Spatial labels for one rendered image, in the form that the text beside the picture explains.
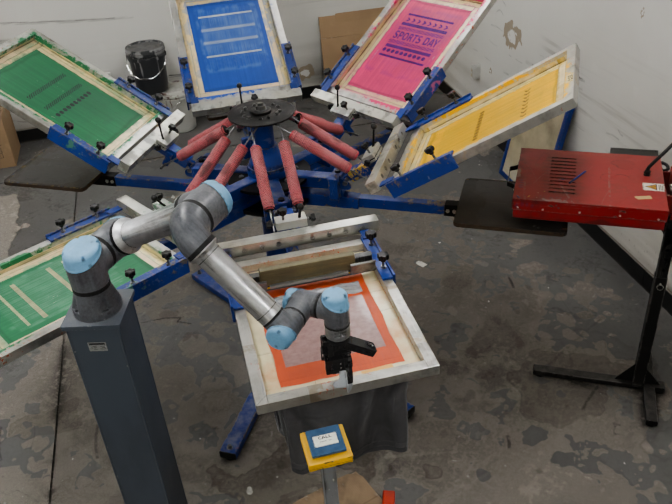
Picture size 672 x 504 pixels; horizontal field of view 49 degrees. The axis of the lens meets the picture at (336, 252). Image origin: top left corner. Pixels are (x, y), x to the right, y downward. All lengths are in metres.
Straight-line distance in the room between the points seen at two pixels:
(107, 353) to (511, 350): 2.20
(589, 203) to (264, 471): 1.77
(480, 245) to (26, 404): 2.73
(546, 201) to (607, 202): 0.23
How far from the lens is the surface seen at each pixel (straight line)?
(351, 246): 2.93
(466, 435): 3.52
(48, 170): 4.03
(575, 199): 3.04
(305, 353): 2.49
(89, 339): 2.44
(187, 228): 2.02
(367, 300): 2.69
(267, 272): 2.71
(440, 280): 4.41
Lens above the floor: 2.59
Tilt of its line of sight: 34 degrees down
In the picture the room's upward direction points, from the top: 4 degrees counter-clockwise
